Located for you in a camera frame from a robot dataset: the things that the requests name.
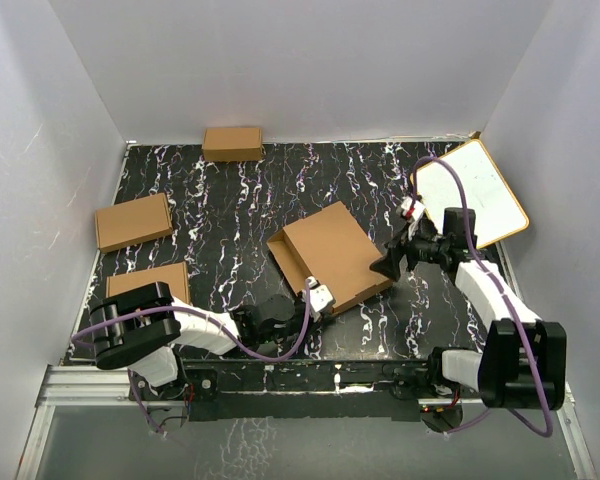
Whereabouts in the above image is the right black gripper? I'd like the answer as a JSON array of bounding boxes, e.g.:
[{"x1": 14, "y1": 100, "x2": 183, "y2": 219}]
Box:
[{"x1": 370, "y1": 220, "x2": 450, "y2": 281}]

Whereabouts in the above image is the large cardboard box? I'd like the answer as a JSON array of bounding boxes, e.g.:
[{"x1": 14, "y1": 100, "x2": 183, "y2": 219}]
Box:
[{"x1": 267, "y1": 201, "x2": 393, "y2": 315}]

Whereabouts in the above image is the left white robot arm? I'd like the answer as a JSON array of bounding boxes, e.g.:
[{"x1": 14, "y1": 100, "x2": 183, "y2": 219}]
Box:
[{"x1": 74, "y1": 277, "x2": 335, "y2": 399}]

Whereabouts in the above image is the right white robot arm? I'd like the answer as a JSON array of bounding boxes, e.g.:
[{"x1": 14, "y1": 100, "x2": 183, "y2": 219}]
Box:
[{"x1": 370, "y1": 202, "x2": 567, "y2": 411}]

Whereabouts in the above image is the folded cardboard box front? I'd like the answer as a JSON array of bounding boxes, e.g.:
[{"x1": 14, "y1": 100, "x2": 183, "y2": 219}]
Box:
[{"x1": 106, "y1": 262, "x2": 191, "y2": 304}]

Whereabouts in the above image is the folded cardboard box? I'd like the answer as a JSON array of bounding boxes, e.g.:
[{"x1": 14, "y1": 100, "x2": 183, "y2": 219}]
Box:
[
  {"x1": 95, "y1": 193, "x2": 173, "y2": 253},
  {"x1": 106, "y1": 262, "x2": 191, "y2": 304},
  {"x1": 202, "y1": 127, "x2": 263, "y2": 162}
]

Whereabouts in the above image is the folded cardboard box left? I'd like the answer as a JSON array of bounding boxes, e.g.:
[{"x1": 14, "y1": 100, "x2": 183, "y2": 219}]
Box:
[{"x1": 95, "y1": 193, "x2": 173, "y2": 253}]

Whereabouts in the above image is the folded cardboard box back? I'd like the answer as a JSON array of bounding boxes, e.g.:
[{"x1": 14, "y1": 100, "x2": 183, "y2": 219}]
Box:
[{"x1": 202, "y1": 127, "x2": 263, "y2": 162}]

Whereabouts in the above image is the white board yellow rim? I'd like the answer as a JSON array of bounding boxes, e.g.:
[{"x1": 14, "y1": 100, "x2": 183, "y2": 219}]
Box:
[{"x1": 417, "y1": 139, "x2": 530, "y2": 249}]

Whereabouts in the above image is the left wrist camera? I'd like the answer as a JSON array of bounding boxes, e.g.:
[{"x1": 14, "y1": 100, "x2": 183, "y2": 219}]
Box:
[{"x1": 302, "y1": 277, "x2": 335, "y2": 321}]

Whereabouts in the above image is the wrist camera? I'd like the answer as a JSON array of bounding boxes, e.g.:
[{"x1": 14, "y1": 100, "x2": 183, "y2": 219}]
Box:
[
  {"x1": 397, "y1": 196, "x2": 425, "y2": 240},
  {"x1": 302, "y1": 277, "x2": 335, "y2": 321}
]

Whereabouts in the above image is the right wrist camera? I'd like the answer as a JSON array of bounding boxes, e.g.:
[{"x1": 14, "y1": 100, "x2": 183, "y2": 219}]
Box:
[{"x1": 397, "y1": 196, "x2": 425, "y2": 240}]

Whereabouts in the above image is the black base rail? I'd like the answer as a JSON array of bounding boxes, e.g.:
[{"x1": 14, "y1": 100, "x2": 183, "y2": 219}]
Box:
[{"x1": 128, "y1": 359, "x2": 481, "y2": 429}]

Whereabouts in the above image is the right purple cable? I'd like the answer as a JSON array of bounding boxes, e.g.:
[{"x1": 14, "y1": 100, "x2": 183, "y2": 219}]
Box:
[{"x1": 410, "y1": 155, "x2": 555, "y2": 437}]

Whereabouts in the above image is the purple cable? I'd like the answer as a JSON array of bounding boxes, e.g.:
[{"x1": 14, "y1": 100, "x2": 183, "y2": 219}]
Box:
[
  {"x1": 410, "y1": 155, "x2": 555, "y2": 437},
  {"x1": 70, "y1": 277, "x2": 317, "y2": 434}
]

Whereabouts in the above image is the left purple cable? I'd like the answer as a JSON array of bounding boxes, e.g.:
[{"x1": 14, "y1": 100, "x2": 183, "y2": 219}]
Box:
[{"x1": 70, "y1": 277, "x2": 317, "y2": 434}]

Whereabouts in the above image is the aluminium frame rail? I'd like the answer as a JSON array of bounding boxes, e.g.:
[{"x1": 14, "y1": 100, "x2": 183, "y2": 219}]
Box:
[{"x1": 17, "y1": 249, "x2": 599, "y2": 480}]

